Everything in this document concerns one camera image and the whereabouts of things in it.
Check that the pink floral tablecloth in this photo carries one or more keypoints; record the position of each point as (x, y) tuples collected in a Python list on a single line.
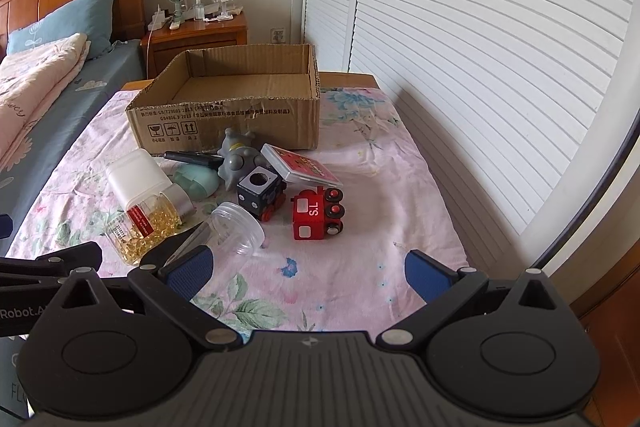
[(350, 267)]

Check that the pink quilt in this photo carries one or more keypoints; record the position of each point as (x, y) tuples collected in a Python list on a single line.
[(35, 82)]

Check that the white power strip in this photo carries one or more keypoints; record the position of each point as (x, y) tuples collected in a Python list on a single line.
[(157, 22)]

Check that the grey toy figure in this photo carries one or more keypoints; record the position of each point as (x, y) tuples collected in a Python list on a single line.
[(237, 162)]

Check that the wooden nightstand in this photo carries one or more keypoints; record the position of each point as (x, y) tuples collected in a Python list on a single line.
[(200, 39)]

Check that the black rectangular case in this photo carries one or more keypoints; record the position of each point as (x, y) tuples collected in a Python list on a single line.
[(192, 158)]

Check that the capsule jar with silver lid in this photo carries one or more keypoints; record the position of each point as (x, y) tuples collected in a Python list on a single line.
[(165, 219)]

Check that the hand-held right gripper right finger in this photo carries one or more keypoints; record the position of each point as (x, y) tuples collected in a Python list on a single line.
[(425, 274)]

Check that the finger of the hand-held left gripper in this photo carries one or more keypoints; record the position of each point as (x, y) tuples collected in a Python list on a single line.
[(45, 262), (5, 227)]

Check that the blue bedsheet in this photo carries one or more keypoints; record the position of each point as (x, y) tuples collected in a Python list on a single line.
[(100, 77)]

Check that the clear plastic jar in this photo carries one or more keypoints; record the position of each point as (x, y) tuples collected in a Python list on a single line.
[(235, 227)]

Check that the clear spray bottle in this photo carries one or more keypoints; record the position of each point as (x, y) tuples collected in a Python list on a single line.
[(198, 9)]

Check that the wall outlet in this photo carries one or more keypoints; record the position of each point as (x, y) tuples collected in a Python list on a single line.
[(278, 35)]

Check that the red toy train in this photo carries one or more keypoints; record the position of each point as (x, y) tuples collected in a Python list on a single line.
[(312, 217)]

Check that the green egg-shaped case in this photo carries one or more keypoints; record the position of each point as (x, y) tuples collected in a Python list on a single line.
[(195, 182)]

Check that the wide white louvered door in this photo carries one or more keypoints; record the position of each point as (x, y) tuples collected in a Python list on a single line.
[(475, 57)]

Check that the blue pillow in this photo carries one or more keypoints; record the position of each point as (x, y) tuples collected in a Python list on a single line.
[(75, 22)]

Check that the white plastic container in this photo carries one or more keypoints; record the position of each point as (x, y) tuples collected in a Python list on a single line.
[(137, 174)]

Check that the brown cardboard box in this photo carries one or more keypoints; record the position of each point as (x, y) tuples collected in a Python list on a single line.
[(225, 122)]

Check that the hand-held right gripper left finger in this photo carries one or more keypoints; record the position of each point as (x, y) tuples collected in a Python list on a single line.
[(187, 274)]

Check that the black toy train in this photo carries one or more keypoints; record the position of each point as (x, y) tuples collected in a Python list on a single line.
[(255, 197)]

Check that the red card case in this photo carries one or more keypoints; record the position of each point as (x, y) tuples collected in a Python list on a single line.
[(300, 167)]

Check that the white phone stand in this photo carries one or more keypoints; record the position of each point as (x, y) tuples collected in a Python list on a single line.
[(222, 2)]

